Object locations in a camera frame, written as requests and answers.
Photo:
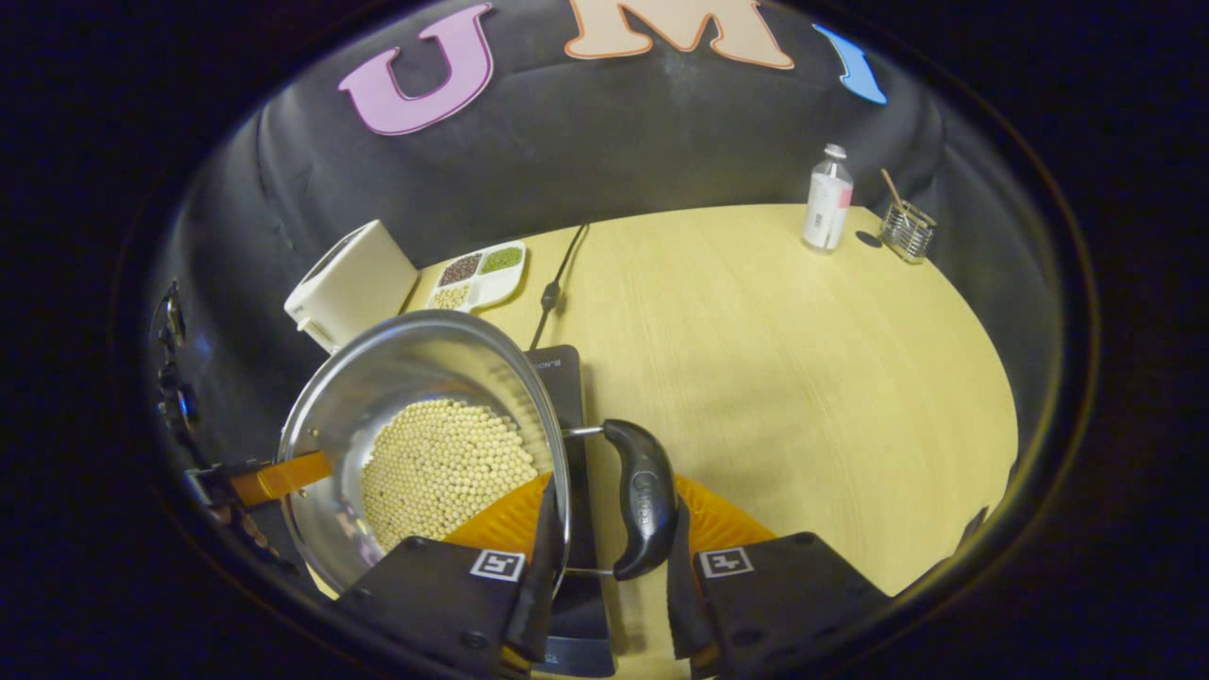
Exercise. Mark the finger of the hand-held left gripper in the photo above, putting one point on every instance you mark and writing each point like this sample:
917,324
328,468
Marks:
283,477

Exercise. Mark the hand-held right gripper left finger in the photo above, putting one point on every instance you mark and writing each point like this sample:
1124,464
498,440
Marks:
538,586

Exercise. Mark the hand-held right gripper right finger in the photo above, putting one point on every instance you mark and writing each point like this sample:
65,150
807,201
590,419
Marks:
685,604

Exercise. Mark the pile of soybeans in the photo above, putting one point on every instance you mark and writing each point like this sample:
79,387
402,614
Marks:
444,463

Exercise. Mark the black induction cooktop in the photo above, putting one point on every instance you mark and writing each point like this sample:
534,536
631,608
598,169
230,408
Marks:
567,387

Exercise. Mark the cream box appliance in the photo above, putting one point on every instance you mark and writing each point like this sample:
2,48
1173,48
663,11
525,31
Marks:
354,279

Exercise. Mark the white divided bean plate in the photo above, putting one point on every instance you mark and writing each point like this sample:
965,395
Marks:
477,276

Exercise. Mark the small black round lid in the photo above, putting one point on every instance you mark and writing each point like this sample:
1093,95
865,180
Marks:
869,240

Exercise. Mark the clear bottle with white label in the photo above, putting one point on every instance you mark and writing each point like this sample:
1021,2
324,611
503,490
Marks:
827,208

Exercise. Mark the black backdrop cloth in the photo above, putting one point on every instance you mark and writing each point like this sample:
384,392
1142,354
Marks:
586,142

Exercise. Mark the wooden stick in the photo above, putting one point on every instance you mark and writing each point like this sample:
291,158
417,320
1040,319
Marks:
893,189

